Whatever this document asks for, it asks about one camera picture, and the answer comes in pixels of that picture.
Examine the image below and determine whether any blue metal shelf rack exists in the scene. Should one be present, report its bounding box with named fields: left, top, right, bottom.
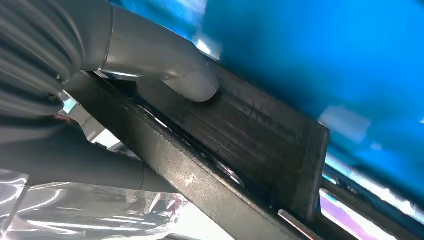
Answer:
left=110, top=0, right=424, bottom=240

